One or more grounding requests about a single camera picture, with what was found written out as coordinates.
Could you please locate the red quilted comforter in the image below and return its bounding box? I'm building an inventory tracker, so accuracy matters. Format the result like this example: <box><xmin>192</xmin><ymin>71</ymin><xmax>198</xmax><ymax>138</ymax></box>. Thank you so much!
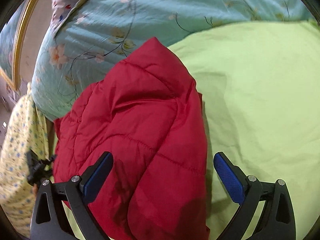
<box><xmin>53</xmin><ymin>38</ymin><xmax>209</xmax><ymax>239</ymax></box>

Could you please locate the yellow cartoon print blanket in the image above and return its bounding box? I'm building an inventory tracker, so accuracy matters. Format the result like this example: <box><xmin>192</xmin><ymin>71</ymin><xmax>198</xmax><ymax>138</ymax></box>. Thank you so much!
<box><xmin>1</xmin><ymin>83</ymin><xmax>53</xmax><ymax>237</ymax></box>

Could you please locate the teal floral duvet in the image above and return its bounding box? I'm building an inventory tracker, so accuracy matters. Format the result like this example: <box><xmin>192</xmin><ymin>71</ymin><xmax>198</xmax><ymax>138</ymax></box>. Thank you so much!
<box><xmin>31</xmin><ymin>0</ymin><xmax>312</xmax><ymax>120</ymax></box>

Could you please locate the light green bed sheet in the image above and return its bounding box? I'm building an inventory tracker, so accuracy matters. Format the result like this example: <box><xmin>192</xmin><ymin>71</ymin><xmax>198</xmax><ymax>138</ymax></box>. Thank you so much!
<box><xmin>60</xmin><ymin>19</ymin><xmax>320</xmax><ymax>240</ymax></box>

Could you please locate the gold picture frame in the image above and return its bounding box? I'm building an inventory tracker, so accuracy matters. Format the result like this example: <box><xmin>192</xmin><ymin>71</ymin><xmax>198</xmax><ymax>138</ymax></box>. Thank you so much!
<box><xmin>1</xmin><ymin>0</ymin><xmax>38</xmax><ymax>90</ymax></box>

